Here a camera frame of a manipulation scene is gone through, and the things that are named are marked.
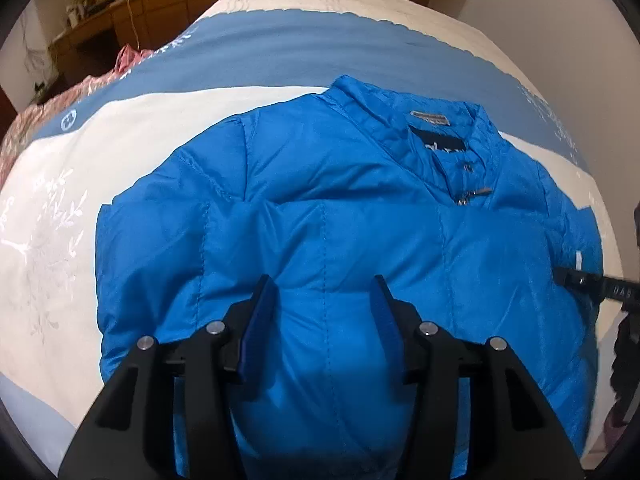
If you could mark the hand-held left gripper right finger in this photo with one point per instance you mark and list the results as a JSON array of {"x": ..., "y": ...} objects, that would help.
[{"x": 393, "y": 327}]

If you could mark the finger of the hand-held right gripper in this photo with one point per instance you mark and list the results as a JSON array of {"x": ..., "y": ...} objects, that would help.
[{"x": 575, "y": 280}]

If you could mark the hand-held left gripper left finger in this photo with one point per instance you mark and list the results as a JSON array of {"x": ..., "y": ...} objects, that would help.
[{"x": 257, "y": 332}]

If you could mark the blue puffer jacket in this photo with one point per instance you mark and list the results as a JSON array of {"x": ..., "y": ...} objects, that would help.
[{"x": 320, "y": 190}]

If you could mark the person's right hand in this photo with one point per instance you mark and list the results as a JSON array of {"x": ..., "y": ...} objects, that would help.
[{"x": 627, "y": 360}]

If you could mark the blue and white bed blanket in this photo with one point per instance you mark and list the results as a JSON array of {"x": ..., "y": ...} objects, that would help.
[{"x": 300, "y": 45}]

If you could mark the pink floral quilt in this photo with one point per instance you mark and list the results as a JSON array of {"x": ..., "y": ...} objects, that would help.
[{"x": 30, "y": 115}]

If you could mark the wooden desk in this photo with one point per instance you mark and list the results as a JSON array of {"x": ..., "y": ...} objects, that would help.
[{"x": 95, "y": 35}]

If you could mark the white cup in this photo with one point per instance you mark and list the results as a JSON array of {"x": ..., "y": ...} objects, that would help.
[{"x": 74, "y": 16}]

